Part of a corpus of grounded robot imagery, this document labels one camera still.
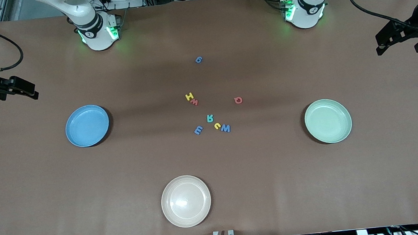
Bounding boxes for black arm base connector box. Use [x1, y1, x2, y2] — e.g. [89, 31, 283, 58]
[107, 13, 124, 41]
[279, 0, 297, 22]

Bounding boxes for blue plate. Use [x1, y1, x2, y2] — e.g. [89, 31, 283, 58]
[63, 103, 112, 149]

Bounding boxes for pale green plate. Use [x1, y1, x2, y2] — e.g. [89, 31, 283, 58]
[303, 97, 354, 146]

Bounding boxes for beige plate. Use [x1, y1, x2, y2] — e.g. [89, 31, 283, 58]
[158, 173, 214, 230]

